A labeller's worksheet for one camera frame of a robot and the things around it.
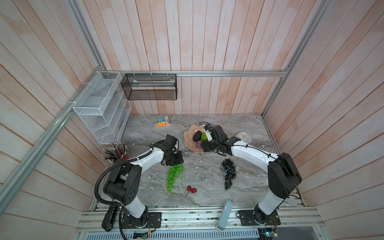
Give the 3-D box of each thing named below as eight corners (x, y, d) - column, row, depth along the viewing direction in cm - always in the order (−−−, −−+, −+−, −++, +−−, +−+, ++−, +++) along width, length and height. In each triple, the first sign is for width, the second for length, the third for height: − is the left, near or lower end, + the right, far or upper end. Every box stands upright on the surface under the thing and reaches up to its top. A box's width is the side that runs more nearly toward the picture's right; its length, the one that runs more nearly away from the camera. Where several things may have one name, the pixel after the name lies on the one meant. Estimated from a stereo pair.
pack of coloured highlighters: (154, 126, 115) (154, 125, 114) (156, 117, 122) (156, 115, 120) (170, 126, 115) (170, 125, 114) (171, 117, 122) (171, 115, 120)
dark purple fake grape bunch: (225, 189, 85) (227, 186, 81) (221, 162, 96) (222, 157, 92) (236, 189, 85) (239, 186, 81) (231, 162, 96) (233, 157, 92)
